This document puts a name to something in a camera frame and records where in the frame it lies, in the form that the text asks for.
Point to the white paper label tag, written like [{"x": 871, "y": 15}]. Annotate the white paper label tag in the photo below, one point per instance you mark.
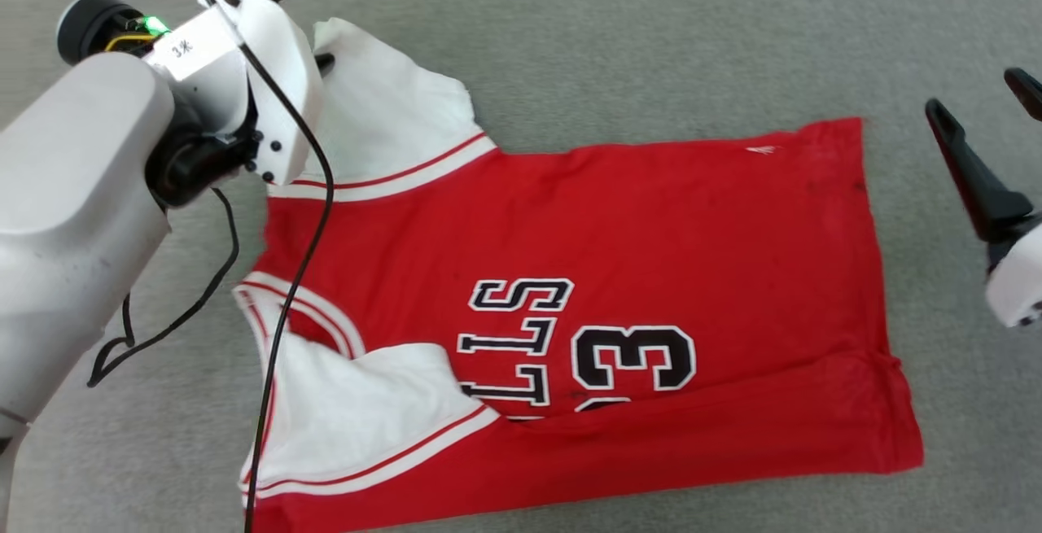
[{"x": 191, "y": 49}]

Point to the red white basketball jersey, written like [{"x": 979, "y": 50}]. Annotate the red white basketball jersey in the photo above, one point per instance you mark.
[{"x": 651, "y": 232}]

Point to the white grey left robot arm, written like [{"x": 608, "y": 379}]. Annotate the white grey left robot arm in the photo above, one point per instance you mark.
[{"x": 73, "y": 216}]

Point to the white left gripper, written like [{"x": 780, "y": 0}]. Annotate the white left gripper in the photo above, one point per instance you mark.
[{"x": 281, "y": 69}]

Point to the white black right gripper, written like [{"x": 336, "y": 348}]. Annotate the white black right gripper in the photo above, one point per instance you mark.
[{"x": 1022, "y": 273}]

